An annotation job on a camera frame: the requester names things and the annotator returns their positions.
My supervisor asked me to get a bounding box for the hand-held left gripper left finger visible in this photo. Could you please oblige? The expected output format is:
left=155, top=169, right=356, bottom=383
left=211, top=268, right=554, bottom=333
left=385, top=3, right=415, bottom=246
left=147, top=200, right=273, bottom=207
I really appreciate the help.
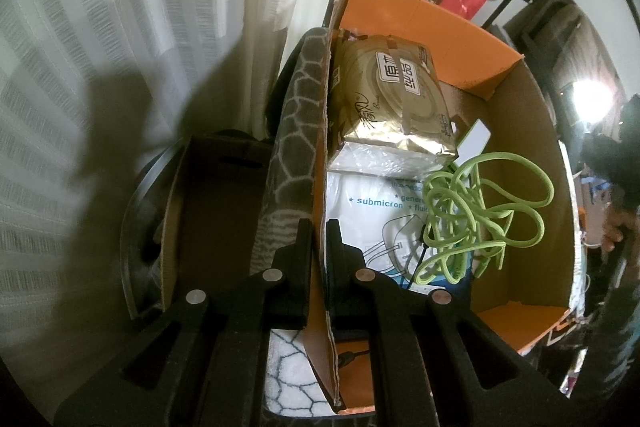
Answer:
left=120, top=218, right=315, bottom=427

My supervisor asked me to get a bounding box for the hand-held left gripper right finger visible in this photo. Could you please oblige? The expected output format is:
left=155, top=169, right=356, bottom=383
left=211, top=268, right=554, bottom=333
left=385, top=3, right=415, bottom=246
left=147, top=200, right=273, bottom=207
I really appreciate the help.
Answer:
left=325, top=219, right=581, bottom=427

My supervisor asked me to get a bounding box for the white plastic-wrapped packet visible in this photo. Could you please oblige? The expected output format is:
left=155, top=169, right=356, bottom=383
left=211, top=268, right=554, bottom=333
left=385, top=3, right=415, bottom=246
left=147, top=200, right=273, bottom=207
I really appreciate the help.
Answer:
left=327, top=142, right=453, bottom=180

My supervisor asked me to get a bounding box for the green cable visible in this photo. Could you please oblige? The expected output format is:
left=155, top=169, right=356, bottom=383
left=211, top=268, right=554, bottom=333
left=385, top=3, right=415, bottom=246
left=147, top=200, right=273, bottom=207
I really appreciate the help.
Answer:
left=410, top=152, right=555, bottom=285

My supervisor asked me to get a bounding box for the gold tissue pack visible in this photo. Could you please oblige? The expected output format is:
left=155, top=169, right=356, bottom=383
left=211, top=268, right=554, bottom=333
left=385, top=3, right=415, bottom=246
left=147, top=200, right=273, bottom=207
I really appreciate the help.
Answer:
left=330, top=29, right=461, bottom=160

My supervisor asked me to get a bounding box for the orange cardboard box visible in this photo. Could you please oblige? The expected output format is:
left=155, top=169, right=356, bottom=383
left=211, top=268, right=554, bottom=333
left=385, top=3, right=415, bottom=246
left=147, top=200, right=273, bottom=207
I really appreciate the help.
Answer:
left=298, top=0, right=586, bottom=415

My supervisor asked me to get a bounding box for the person's right hand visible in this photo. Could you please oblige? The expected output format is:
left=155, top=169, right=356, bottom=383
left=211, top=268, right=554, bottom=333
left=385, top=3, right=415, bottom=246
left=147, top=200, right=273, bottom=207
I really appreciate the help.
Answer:
left=601, top=211, right=627, bottom=256

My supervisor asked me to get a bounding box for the white face mask packet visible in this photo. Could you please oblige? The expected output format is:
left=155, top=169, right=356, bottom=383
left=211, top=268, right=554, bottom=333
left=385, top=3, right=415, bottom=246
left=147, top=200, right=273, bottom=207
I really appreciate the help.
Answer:
left=325, top=169, right=473, bottom=293

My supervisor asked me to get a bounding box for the bright lamp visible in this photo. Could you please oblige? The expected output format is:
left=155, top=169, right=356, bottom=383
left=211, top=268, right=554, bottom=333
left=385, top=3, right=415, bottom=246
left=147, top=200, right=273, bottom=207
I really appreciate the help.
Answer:
left=565, top=79, right=613, bottom=122

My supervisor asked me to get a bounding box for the brown cardboard box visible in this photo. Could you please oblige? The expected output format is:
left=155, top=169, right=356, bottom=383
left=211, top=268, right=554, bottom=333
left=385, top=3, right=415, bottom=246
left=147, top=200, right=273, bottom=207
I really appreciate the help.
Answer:
left=160, top=137, right=273, bottom=313

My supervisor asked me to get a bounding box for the sheer striped white curtain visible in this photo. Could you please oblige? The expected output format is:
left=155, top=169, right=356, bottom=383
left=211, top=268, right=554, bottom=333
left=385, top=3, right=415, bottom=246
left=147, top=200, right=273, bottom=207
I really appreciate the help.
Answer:
left=0, top=0, right=281, bottom=388

